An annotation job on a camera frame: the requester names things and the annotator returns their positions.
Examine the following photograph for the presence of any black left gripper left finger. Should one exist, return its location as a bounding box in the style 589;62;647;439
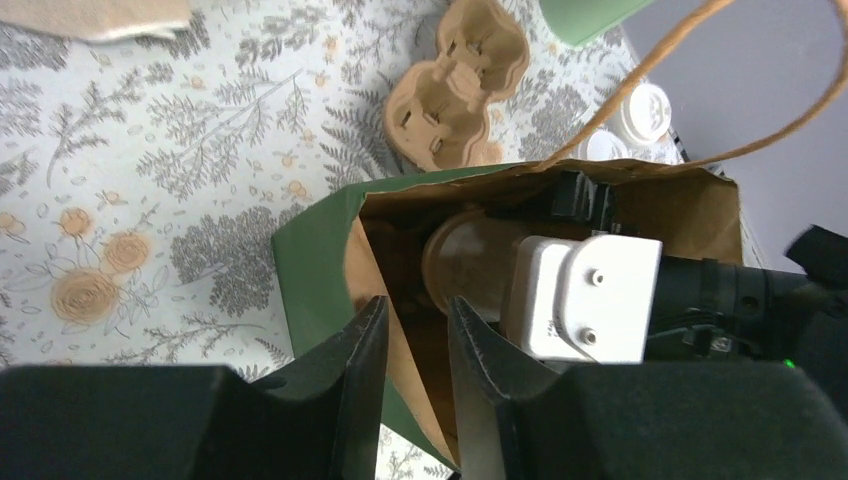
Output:
1;296;389;479

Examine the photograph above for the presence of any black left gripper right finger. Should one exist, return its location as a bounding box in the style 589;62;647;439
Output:
448;297;847;479

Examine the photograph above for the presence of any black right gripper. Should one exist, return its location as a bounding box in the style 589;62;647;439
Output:
549;170;848;419

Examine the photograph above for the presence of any green paper bag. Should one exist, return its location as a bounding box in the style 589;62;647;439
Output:
271;0;848;472

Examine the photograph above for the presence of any green straw holder cup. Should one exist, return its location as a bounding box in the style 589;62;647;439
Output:
539;0;653;47

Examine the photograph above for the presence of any floral table mat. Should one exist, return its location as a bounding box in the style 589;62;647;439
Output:
0;0;684;480

